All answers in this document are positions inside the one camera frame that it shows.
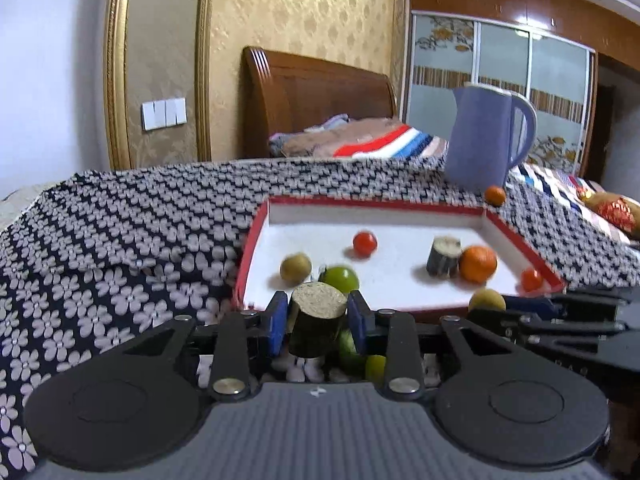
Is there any small orange behind tray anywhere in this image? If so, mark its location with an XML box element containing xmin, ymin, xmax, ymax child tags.
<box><xmin>484</xmin><ymin>185</ymin><xmax>506</xmax><ymax>208</ymax></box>

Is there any olive-brown longan fruit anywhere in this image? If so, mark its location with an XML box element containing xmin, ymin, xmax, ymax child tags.
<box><xmin>279</xmin><ymin>252</ymin><xmax>312</xmax><ymax>285</ymax></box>

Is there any blue plastic pitcher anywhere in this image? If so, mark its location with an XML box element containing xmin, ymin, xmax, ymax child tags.
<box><xmin>444</xmin><ymin>82</ymin><xmax>537</xmax><ymax>193</ymax></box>

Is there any wooden bed headboard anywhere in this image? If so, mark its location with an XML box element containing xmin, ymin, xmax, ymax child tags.
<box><xmin>240</xmin><ymin>47</ymin><xmax>397</xmax><ymax>158</ymax></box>

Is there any dark sugarcane piece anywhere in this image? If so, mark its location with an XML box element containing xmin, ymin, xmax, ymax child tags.
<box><xmin>288</xmin><ymin>282</ymin><xmax>347</xmax><ymax>359</ymax></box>
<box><xmin>425</xmin><ymin>235</ymin><xmax>462</xmax><ymax>278</ymax></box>

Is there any white wall switch panel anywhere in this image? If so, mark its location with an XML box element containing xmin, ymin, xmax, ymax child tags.
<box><xmin>141</xmin><ymin>98</ymin><xmax>188</xmax><ymax>131</ymax></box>

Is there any green pepper piece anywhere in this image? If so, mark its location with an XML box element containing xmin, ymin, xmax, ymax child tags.
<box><xmin>336</xmin><ymin>328</ymin><xmax>366</xmax><ymax>368</ymax></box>

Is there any floral black white tablecloth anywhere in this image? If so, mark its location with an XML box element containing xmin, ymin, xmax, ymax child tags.
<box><xmin>0</xmin><ymin>155</ymin><xmax>640</xmax><ymax>480</ymax></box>

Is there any gold picture frame moulding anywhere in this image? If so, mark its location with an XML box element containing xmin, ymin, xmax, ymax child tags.
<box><xmin>103</xmin><ymin>0</ymin><xmax>212</xmax><ymax>170</ymax></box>

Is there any large green tomato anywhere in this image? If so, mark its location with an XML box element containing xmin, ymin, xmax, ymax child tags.
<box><xmin>364</xmin><ymin>354</ymin><xmax>386</xmax><ymax>387</ymax></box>

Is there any small red cherry tomato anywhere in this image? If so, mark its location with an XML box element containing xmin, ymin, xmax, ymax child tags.
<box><xmin>521</xmin><ymin>268</ymin><xmax>544</xmax><ymax>292</ymax></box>

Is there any striped folded blanket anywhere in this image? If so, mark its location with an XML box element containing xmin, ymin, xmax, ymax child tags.
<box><xmin>268</xmin><ymin>114</ymin><xmax>448</xmax><ymax>159</ymax></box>

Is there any red shallow tray box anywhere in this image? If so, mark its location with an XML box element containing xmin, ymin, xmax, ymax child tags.
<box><xmin>232</xmin><ymin>196</ymin><xmax>565</xmax><ymax>315</ymax></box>

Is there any glass sliding wardrobe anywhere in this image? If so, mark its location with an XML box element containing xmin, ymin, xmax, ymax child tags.
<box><xmin>402</xmin><ymin>11</ymin><xmax>596</xmax><ymax>174</ymax></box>

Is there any yellow-brown longan fruit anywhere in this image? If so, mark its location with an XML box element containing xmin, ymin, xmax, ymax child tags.
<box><xmin>469</xmin><ymin>288</ymin><xmax>506</xmax><ymax>311</ymax></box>

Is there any green tomato with stem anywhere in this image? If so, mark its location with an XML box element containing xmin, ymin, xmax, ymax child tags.
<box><xmin>318</xmin><ymin>266</ymin><xmax>360</xmax><ymax>295</ymax></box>

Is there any red gold embroidered pillow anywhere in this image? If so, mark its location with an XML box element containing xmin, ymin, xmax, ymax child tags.
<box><xmin>577</xmin><ymin>186</ymin><xmax>640</xmax><ymax>242</ymax></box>

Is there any orange mandarin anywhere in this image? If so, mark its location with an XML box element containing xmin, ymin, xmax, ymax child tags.
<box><xmin>459</xmin><ymin>245</ymin><xmax>498</xmax><ymax>285</ymax></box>

